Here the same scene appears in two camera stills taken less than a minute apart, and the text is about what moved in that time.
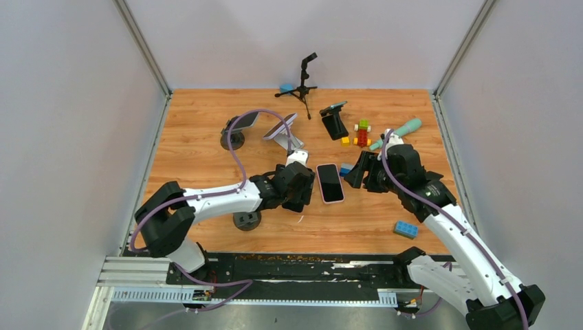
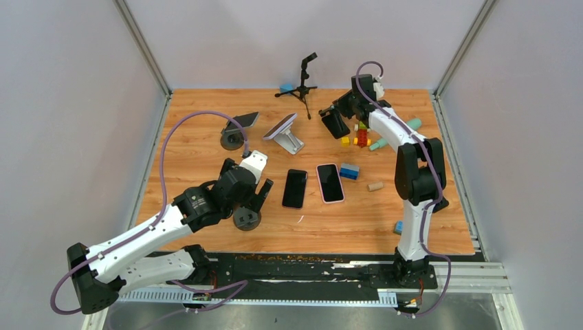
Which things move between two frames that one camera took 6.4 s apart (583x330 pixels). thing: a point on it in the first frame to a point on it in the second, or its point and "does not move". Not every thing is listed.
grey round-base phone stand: [247, 221] does not move
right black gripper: [367, 161] to [341, 106]
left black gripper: [304, 194] to [260, 197]
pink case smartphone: [331, 183] does not move
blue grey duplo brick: [345, 168] does not move
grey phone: [244, 122] does not move
